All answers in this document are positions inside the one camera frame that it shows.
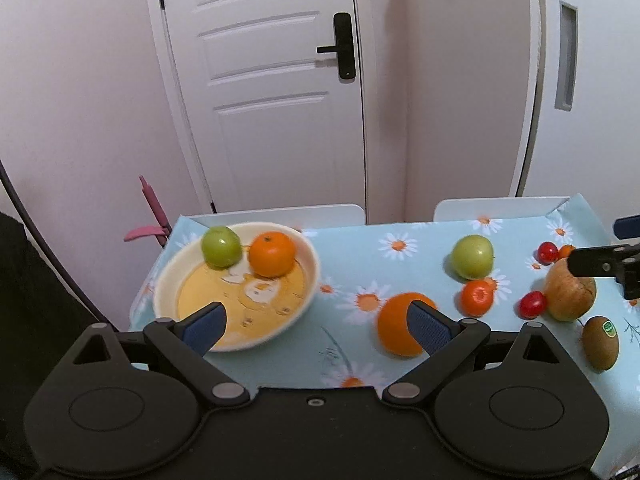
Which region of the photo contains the black cable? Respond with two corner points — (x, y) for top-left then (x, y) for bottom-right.
(0, 160), (122, 332)

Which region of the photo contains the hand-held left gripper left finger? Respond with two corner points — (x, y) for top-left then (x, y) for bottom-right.
(60, 302), (251, 407)

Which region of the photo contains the white sliding door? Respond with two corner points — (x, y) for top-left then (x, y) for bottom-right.
(510, 0), (640, 221)

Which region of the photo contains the pink folding chair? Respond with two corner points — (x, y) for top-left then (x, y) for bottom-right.
(124, 175), (173, 248)

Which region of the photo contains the black door lock handle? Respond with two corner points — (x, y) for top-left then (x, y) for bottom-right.
(316, 12), (357, 81)

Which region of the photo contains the small green apple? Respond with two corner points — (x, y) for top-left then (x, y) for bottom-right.
(201, 225), (242, 269)

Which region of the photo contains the orange-red tomato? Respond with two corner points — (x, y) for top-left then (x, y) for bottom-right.
(460, 279), (496, 317)

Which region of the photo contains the white chair back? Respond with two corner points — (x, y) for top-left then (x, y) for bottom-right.
(433, 196), (571, 222)

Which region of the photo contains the brown kiwi with green sticker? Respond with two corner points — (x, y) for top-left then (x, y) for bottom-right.
(582, 315), (621, 372)

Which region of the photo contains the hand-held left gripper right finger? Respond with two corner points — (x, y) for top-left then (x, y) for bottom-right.
(382, 301), (576, 405)

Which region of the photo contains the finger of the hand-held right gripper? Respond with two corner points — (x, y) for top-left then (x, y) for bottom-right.
(567, 243), (640, 301)
(614, 216), (640, 240)

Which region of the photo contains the person's dark clothing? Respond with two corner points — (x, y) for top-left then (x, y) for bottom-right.
(0, 210), (117, 480)

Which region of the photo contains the tan round pear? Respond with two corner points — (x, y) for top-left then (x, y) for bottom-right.
(543, 258), (597, 322)

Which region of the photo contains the large green apple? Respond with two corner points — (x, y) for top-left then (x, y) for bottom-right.
(450, 234), (496, 281)

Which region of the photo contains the large orange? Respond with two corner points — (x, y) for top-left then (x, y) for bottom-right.
(377, 292), (441, 358)

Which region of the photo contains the grey recessed door handle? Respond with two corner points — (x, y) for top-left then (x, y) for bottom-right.
(554, 0), (578, 110)

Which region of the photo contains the cream bowl with yellow inside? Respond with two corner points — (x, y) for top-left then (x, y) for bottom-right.
(152, 221), (321, 353)

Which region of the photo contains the white panelled door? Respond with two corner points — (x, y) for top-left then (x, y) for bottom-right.
(142, 0), (368, 213)

